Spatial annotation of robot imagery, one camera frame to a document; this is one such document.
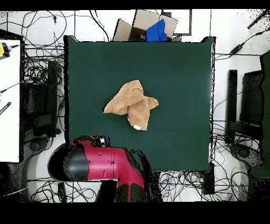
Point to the tan terry towel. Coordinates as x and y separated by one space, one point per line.
135 101

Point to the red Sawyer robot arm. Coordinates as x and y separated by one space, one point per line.
101 162

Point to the black equipment rack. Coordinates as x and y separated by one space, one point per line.
42 101

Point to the dark green table cloth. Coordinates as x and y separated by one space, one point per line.
168 84

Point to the white side table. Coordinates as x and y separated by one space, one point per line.
9 105

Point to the black marked strip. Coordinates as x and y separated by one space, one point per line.
5 108

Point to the black block under table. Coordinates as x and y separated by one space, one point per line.
208 181

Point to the blue garment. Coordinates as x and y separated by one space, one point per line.
156 31

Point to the open cardboard box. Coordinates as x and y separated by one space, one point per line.
143 19

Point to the yellow object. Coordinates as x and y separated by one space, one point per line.
1 49

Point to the black chair base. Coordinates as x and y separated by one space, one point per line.
244 153

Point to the black equipment box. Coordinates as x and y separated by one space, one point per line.
252 99

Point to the black power adapter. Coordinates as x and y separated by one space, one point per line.
236 49

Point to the green cloth on side table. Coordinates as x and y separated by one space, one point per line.
266 105

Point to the black rod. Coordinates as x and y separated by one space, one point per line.
257 20

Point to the black upright post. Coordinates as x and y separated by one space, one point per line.
231 101

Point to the grey rectangular frame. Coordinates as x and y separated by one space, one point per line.
190 21

